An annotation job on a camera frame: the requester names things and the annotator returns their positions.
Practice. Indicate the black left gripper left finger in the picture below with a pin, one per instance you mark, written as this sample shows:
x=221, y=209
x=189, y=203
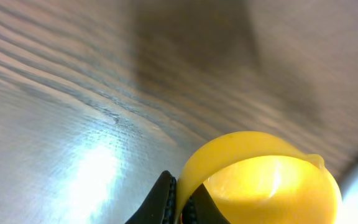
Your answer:
x=160, y=204

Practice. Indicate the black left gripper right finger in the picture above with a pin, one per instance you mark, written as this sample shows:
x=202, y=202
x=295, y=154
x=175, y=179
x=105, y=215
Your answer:
x=201, y=209

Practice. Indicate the yellow plastic bowl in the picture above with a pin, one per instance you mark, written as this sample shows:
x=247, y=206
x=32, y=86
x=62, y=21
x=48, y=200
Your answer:
x=255, y=177

